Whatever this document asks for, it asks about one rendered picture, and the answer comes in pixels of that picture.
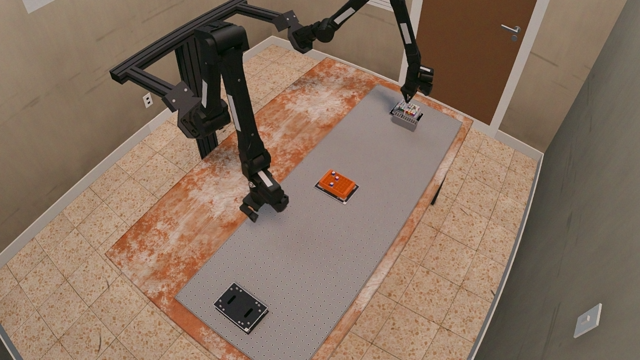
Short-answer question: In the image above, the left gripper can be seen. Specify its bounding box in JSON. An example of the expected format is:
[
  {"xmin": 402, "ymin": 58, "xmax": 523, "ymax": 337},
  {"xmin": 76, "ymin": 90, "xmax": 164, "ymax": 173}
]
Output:
[{"xmin": 400, "ymin": 77, "xmax": 418, "ymax": 103}]

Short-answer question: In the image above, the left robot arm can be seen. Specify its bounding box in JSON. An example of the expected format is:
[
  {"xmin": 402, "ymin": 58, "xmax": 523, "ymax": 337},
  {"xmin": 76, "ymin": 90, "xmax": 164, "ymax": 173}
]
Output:
[{"xmin": 292, "ymin": 0, "xmax": 434, "ymax": 96}]

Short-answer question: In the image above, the orange grid tube rack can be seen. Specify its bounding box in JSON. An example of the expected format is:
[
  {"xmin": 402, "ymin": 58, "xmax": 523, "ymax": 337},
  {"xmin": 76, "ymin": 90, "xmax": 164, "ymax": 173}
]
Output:
[{"xmin": 319, "ymin": 169, "xmax": 355, "ymax": 199}]

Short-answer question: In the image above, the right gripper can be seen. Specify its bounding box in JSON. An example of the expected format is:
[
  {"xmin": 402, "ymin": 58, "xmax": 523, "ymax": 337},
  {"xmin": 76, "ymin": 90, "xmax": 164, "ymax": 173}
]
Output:
[{"xmin": 239, "ymin": 187, "xmax": 261, "ymax": 223}]

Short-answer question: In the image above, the grey slotted rack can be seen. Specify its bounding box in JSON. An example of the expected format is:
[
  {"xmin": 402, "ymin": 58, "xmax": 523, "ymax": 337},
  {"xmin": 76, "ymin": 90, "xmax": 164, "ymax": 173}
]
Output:
[{"xmin": 392, "ymin": 111, "xmax": 418, "ymax": 132}]

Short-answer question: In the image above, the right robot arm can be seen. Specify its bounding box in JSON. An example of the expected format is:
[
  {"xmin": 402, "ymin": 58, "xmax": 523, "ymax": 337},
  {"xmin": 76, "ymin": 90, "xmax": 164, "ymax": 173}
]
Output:
[{"xmin": 180, "ymin": 20, "xmax": 289, "ymax": 213}]

